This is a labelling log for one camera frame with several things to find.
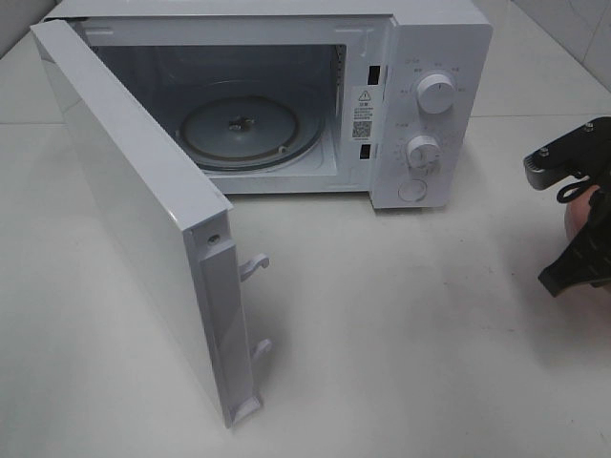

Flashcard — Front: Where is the upper white power knob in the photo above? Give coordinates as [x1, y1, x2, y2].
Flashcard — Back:
[416, 73, 456, 115]

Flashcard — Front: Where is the white timer knob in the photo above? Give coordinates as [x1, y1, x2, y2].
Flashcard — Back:
[405, 135, 441, 169]

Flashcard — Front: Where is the pink round plate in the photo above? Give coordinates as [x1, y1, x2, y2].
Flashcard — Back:
[564, 186, 599, 240]

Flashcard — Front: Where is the white microwave door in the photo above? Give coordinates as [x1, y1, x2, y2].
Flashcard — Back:
[32, 20, 271, 427]

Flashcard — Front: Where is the round white door-release button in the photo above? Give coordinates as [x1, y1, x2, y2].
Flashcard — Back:
[398, 179, 428, 202]

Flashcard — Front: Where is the white microwave oven body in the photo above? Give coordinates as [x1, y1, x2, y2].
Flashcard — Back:
[37, 1, 493, 209]

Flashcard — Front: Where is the glass microwave turntable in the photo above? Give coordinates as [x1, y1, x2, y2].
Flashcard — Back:
[178, 94, 325, 173]

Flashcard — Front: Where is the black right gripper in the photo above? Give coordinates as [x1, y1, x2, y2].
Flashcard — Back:
[538, 156, 610, 297]

